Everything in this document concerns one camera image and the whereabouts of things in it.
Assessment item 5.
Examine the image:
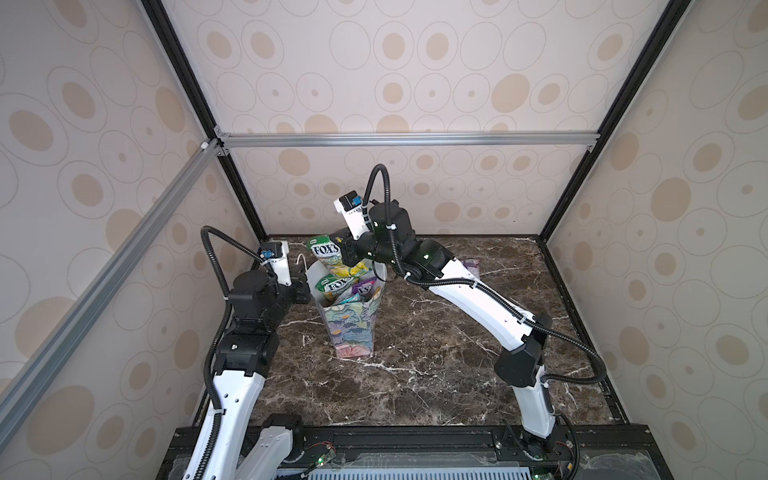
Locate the yellow green candy bag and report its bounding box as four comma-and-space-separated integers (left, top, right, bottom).
306, 235, 373, 279

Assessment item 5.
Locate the green snack bag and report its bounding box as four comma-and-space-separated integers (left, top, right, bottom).
315, 274, 358, 303

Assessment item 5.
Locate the small purple candy bag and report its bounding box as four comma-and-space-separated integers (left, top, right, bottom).
352, 278, 377, 301

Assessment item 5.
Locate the white paper bag colourful print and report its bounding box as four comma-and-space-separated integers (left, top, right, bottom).
306, 260, 387, 360

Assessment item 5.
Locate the purple berries candy bag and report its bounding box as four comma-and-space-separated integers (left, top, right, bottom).
463, 259, 481, 278

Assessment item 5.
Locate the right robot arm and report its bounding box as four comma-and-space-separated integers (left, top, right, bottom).
331, 191, 556, 439

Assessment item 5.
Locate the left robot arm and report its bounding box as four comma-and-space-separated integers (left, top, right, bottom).
184, 270, 311, 479

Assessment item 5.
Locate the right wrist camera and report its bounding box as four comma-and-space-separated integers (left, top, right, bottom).
333, 190, 370, 240

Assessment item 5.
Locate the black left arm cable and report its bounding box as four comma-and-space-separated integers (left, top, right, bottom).
190, 225, 266, 480

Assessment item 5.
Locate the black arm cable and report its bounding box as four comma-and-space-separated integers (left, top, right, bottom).
190, 225, 266, 480
362, 163, 608, 480

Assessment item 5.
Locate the horizontal aluminium rail back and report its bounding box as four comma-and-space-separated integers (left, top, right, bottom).
220, 131, 600, 149

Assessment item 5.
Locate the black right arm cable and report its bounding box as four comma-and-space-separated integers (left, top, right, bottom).
362, 163, 608, 480

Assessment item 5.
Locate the aluminium rail left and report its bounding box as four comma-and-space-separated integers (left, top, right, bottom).
1, 138, 223, 449

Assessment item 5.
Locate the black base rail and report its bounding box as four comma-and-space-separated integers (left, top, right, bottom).
158, 424, 673, 480

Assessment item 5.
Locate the black vertical frame post left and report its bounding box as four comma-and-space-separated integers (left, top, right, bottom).
139, 0, 269, 241

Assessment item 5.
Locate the black vertical frame post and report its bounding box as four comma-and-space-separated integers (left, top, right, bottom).
538, 0, 694, 246
139, 0, 269, 241

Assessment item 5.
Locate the black vertical frame post right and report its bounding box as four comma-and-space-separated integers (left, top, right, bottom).
538, 0, 694, 246

